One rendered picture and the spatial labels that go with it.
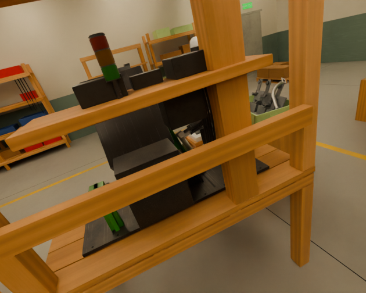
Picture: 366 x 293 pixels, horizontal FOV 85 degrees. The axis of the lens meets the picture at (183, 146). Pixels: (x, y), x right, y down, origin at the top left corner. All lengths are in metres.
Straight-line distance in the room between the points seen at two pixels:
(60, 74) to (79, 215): 5.95
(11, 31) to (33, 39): 0.43
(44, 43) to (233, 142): 6.18
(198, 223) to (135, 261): 0.33
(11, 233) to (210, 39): 0.89
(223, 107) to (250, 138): 0.17
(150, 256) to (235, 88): 0.83
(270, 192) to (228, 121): 0.51
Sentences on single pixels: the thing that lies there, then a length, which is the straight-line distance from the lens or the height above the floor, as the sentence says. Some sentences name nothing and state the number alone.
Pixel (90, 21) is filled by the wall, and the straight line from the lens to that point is 6.70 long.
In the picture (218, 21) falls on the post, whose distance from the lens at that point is 0.79.
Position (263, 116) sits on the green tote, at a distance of 1.92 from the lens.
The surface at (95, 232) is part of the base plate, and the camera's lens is 1.24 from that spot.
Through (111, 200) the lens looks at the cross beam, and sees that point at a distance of 0.76.
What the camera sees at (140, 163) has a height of 1.24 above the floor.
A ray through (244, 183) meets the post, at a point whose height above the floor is 0.99.
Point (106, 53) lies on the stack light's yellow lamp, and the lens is 0.70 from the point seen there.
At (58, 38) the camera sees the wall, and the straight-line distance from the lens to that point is 6.63.
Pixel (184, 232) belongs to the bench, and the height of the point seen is 0.88.
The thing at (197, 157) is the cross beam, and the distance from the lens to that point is 0.76.
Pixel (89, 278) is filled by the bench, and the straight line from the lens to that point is 1.09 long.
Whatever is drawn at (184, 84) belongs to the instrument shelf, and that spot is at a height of 1.53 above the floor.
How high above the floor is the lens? 1.64
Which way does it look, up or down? 26 degrees down
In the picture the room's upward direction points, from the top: 16 degrees counter-clockwise
